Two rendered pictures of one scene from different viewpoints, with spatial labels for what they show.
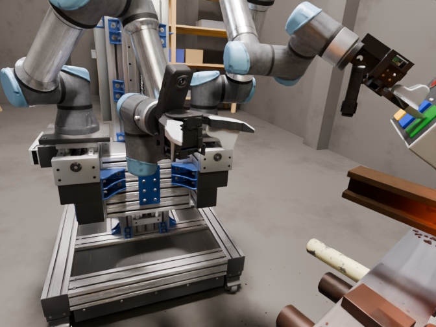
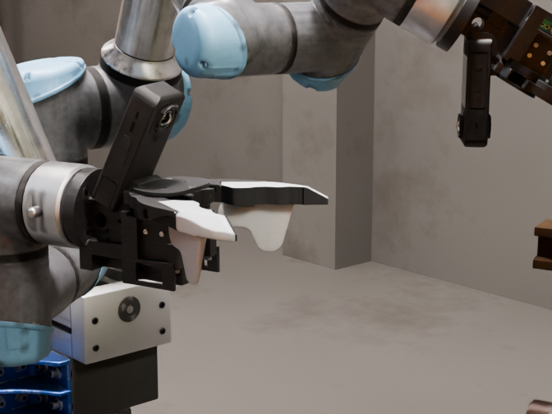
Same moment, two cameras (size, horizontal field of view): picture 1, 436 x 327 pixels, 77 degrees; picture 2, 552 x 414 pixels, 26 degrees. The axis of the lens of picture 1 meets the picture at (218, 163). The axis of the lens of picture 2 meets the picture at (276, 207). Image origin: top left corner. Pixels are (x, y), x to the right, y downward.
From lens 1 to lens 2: 55 cm
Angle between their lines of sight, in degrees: 20
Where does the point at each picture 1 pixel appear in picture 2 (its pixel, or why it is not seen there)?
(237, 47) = (216, 20)
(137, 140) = (15, 269)
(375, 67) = (511, 39)
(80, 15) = not seen: outside the picture
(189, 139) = not seen: hidden behind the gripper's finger
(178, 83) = (159, 122)
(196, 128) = not seen: hidden behind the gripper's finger
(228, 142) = (270, 233)
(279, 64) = (310, 47)
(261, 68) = (270, 60)
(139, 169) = (21, 344)
